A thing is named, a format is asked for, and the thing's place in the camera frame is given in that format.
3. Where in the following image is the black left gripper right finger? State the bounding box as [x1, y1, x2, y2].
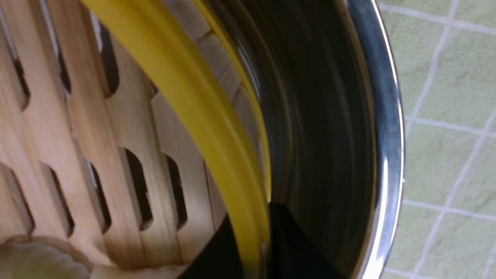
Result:
[269, 203, 346, 279]

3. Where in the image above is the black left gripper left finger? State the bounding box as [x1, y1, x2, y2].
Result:
[179, 216, 243, 279]

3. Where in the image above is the bamboo steamer basket yellow rim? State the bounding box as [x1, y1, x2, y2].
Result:
[0, 0, 272, 279]

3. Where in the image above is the stainless steel pot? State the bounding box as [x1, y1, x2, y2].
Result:
[207, 0, 405, 279]

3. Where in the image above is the white toy dumpling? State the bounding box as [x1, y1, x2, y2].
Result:
[0, 236, 93, 279]

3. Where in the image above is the green checkered tablecloth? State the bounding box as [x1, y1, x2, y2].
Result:
[379, 0, 496, 279]

